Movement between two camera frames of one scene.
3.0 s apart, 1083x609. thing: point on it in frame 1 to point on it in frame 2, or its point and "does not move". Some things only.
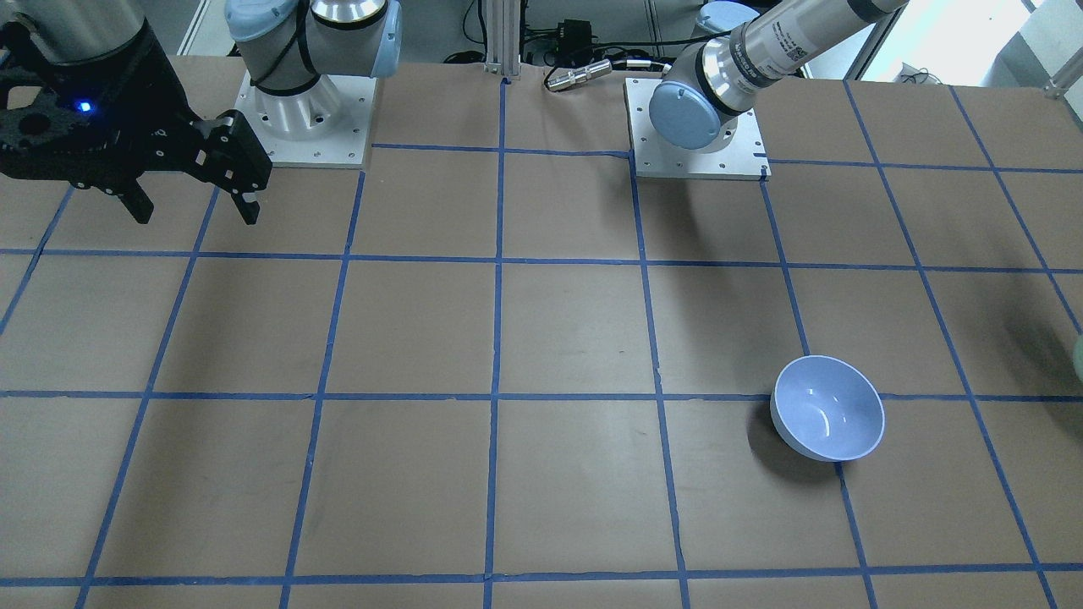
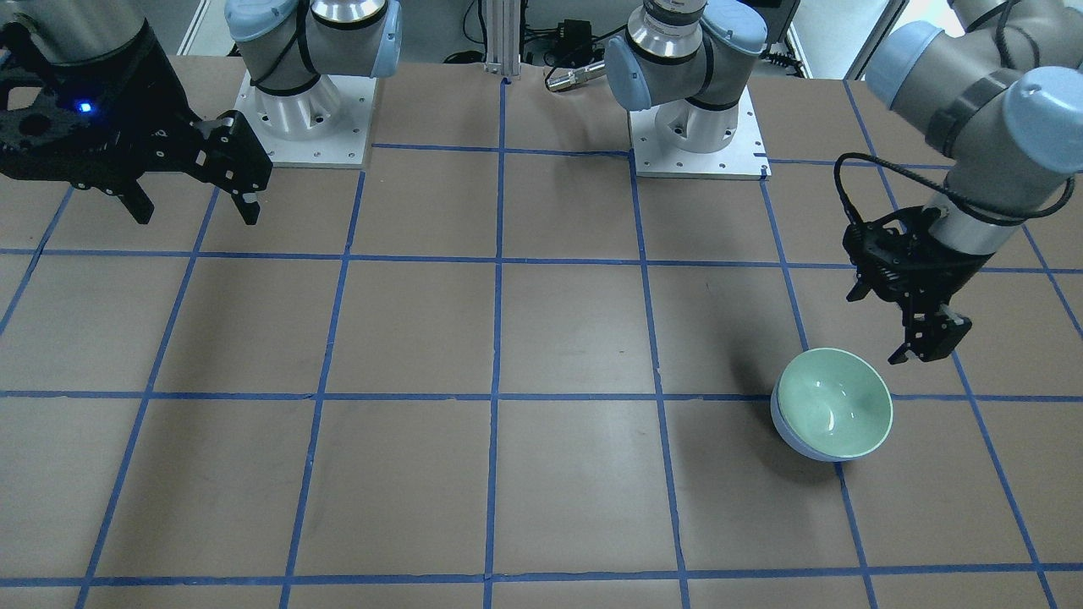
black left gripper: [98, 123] does not move
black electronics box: [574, 46] does not move
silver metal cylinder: [561, 77] does not move
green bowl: [1078, 355] to [835, 403]
